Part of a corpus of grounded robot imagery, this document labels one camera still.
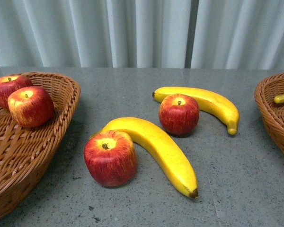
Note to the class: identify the large yellow banana front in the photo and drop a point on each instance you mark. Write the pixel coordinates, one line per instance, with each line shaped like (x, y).
(162, 147)

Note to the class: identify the red apple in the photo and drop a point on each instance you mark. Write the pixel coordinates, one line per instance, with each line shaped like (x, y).
(111, 158)
(31, 106)
(179, 114)
(10, 84)

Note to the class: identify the white pleated curtain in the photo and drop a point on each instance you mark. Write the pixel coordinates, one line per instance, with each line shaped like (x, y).
(198, 34)

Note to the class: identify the red apple front in basket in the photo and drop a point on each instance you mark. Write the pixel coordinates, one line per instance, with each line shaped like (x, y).
(31, 106)

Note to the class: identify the left brown wicker basket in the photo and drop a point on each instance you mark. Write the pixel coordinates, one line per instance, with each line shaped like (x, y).
(25, 154)

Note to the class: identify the brown wicker basket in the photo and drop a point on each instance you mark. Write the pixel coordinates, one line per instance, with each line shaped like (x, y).
(25, 154)
(271, 112)

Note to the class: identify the right brown wicker basket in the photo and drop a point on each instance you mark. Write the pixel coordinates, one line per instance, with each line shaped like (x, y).
(271, 112)

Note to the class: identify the red apple back in basket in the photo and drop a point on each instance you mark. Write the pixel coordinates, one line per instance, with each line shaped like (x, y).
(10, 84)

